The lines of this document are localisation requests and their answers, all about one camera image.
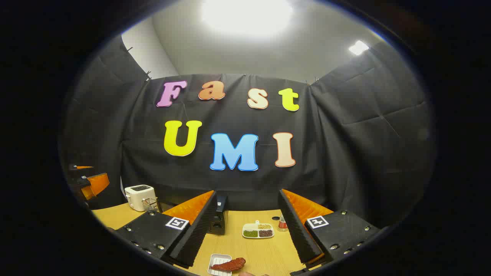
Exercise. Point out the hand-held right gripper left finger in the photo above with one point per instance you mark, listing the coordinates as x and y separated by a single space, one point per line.
199 234

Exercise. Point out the red meat strip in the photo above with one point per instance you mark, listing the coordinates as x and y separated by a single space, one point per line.
230 264

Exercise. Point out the small ceiling light panel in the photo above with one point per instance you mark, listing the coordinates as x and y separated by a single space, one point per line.
358 47

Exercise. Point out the black backdrop cloth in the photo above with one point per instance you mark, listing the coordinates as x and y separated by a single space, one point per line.
345 153

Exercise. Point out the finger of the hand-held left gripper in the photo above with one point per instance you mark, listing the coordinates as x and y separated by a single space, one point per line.
85 167
98 184

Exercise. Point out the large ceiling light panel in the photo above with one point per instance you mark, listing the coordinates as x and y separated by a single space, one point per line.
247 15

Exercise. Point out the white toaster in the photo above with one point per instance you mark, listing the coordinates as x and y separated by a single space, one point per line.
136 195

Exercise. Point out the black electric oven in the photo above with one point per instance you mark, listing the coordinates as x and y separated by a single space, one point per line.
220 218

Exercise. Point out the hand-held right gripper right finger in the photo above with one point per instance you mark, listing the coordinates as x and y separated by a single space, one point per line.
297 230

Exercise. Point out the white divided dish with beans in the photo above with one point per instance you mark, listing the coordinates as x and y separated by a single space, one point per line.
258 231

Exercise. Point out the clear glass container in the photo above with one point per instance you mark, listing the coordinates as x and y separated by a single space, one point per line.
151 205

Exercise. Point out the clear bottle with red label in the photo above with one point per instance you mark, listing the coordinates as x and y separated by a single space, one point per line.
282 224

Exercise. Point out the white ribbed tray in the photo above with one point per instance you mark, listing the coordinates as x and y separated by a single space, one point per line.
216 262

